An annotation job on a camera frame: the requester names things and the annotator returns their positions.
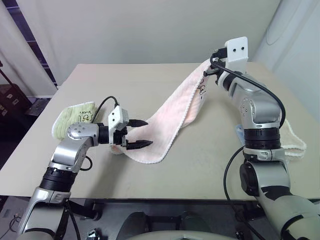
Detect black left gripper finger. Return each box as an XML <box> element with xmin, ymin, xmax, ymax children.
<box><xmin>121</xmin><ymin>140</ymin><xmax>154</xmax><ymax>151</ymax></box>
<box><xmin>128</xmin><ymin>119</ymin><xmax>149</xmax><ymax>128</ymax></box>

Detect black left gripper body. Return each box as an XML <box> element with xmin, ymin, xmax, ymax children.
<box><xmin>113</xmin><ymin>123</ymin><xmax>132</xmax><ymax>148</ymax></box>

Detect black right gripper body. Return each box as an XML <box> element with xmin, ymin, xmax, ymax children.
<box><xmin>211</xmin><ymin>58</ymin><xmax>227</xmax><ymax>76</ymax></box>

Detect pink towel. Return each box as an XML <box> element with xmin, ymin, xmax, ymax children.
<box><xmin>110</xmin><ymin>59</ymin><xmax>219</xmax><ymax>165</ymax></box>

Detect green towel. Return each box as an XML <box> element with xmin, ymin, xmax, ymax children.
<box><xmin>51</xmin><ymin>100</ymin><xmax>100</xmax><ymax>141</ymax></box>

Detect cream white towel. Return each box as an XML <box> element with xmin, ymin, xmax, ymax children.
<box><xmin>278</xmin><ymin>119</ymin><xmax>308</xmax><ymax>159</ymax></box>

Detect light blue cloth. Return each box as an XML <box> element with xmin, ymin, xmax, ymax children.
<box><xmin>234</xmin><ymin>124</ymin><xmax>247</xmax><ymax>145</ymax></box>

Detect grey rounded robot torso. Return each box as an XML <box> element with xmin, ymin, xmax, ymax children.
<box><xmin>116</xmin><ymin>211</ymin><xmax>267</xmax><ymax>240</ymax></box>

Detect dark storage case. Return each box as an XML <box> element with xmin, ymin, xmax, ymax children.
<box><xmin>0</xmin><ymin>83</ymin><xmax>33</xmax><ymax>126</ymax></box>

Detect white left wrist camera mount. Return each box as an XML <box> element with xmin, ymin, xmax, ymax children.
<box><xmin>107</xmin><ymin>105</ymin><xmax>130</xmax><ymax>145</ymax></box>

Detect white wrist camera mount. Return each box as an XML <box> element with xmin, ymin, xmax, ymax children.
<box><xmin>107</xmin><ymin>105</ymin><xmax>130</xmax><ymax>145</ymax></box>
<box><xmin>223</xmin><ymin>36</ymin><xmax>249</xmax><ymax>74</ymax></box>

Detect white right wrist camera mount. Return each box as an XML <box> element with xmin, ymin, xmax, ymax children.
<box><xmin>223</xmin><ymin>36</ymin><xmax>249</xmax><ymax>74</ymax></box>

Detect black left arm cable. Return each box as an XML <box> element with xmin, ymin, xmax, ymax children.
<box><xmin>79</xmin><ymin>96</ymin><xmax>121</xmax><ymax>172</ymax></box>

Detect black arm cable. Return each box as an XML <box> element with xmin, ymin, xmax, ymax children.
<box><xmin>79</xmin><ymin>96</ymin><xmax>121</xmax><ymax>172</ymax></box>
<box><xmin>209</xmin><ymin>48</ymin><xmax>287</xmax><ymax>240</ymax></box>

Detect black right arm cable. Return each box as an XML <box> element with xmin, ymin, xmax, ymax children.
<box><xmin>209</xmin><ymin>48</ymin><xmax>287</xmax><ymax>240</ymax></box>

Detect black table frame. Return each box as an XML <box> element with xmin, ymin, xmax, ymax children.
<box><xmin>69</xmin><ymin>198</ymin><xmax>264</xmax><ymax>221</ymax></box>

